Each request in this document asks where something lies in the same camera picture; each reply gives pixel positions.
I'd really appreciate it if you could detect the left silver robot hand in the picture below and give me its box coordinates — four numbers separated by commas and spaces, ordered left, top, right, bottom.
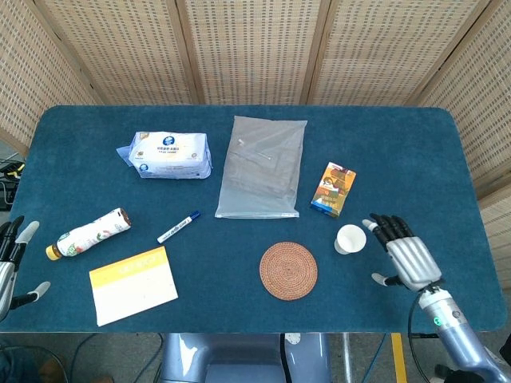
0, 215, 52, 322

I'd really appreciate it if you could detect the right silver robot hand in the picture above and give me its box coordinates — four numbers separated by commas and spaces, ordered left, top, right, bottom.
361, 212, 443, 292

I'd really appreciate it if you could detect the white paper cup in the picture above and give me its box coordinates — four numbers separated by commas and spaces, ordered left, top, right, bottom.
334, 224, 367, 255

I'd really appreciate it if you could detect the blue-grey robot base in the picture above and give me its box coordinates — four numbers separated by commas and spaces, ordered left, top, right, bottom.
159, 332, 332, 383

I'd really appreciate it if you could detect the round woven rattan coaster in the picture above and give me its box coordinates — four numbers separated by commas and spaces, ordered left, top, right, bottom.
259, 241, 319, 302

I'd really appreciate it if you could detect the black power strip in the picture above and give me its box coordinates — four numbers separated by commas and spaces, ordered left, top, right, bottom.
0, 159, 25, 212

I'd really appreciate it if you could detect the yellow-capped printed drink bottle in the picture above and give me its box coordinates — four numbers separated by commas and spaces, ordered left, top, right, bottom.
46, 207, 133, 262

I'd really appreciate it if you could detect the orange snack box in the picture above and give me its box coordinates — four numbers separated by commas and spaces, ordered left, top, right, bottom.
310, 161, 358, 219

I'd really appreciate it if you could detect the yellow white booklet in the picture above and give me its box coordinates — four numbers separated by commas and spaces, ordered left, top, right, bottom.
89, 246, 180, 328

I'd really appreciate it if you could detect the blue table cloth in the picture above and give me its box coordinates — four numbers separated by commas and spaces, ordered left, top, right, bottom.
0, 105, 511, 334

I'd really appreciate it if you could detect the blue-capped white marker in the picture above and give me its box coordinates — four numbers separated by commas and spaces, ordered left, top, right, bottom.
156, 210, 201, 245

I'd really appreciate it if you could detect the clear zip plastic bag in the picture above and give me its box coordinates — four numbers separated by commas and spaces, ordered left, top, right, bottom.
214, 115, 308, 219

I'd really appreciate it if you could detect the white tissue pack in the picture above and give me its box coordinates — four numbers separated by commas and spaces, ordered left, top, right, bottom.
116, 131, 213, 180

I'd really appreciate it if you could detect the woven bamboo folding screen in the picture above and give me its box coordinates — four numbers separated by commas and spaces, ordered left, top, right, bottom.
0, 0, 511, 288

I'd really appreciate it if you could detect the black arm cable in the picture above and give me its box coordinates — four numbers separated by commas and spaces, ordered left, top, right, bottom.
407, 293, 440, 383

